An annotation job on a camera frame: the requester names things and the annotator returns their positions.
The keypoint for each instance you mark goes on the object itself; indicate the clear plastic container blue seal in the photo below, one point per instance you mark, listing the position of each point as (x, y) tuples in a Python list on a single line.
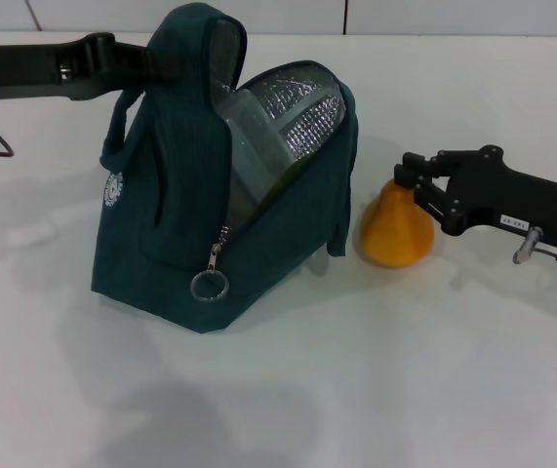
[(253, 146)]

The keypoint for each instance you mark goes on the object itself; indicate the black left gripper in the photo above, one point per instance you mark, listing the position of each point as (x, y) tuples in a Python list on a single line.
[(39, 70)]

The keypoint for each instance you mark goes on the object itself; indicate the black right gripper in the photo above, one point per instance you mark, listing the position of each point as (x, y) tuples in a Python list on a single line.
[(512, 200)]

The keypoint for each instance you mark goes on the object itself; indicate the orange pear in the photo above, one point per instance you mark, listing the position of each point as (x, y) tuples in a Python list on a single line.
[(397, 234)]

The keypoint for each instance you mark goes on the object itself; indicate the dark teal insulated lunch bag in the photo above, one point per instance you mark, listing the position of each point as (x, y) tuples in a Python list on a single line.
[(171, 195)]

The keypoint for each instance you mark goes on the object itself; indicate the green cucumber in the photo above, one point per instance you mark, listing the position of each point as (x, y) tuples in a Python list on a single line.
[(285, 180)]

